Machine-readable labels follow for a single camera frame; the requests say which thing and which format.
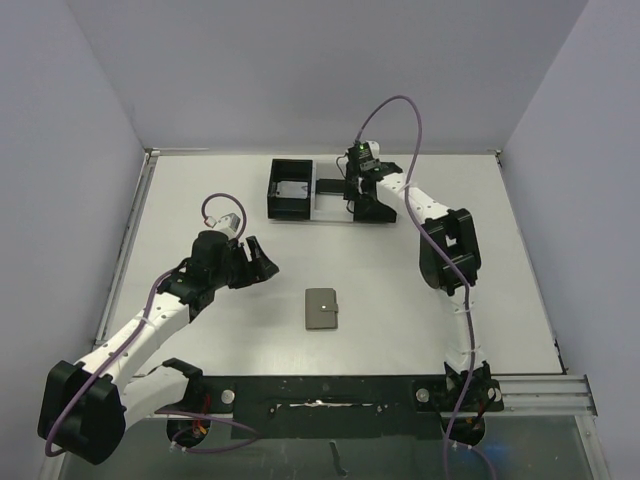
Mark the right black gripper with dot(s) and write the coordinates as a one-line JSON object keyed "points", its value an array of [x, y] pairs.
{"points": [[357, 189]]}

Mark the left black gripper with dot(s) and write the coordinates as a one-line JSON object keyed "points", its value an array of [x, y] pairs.
{"points": [[241, 265]]}

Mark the black white three-bin tray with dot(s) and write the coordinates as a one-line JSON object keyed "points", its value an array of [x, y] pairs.
{"points": [[316, 208]]}

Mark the grey leather card holder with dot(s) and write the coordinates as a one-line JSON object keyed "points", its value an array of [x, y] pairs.
{"points": [[321, 309]]}

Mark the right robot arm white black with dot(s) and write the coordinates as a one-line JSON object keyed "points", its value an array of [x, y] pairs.
{"points": [[449, 255]]}

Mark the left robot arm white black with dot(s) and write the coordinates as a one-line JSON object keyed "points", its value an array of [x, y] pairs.
{"points": [[88, 405]]}

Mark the black card in middle bin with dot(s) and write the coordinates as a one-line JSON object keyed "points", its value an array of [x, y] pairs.
{"points": [[326, 186]]}

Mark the silver card in left bin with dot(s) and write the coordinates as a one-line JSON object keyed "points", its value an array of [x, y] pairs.
{"points": [[291, 190]]}

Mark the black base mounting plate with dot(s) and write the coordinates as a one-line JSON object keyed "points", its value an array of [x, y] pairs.
{"points": [[344, 407]]}

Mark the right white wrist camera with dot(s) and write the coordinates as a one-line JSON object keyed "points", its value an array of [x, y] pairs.
{"points": [[363, 151]]}

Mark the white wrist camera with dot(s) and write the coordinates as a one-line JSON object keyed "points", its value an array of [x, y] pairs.
{"points": [[229, 224], [363, 151]]}

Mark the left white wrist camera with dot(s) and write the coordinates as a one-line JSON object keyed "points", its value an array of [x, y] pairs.
{"points": [[229, 224]]}

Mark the aluminium frame rail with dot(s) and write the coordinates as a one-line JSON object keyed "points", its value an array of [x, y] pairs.
{"points": [[547, 395]]}

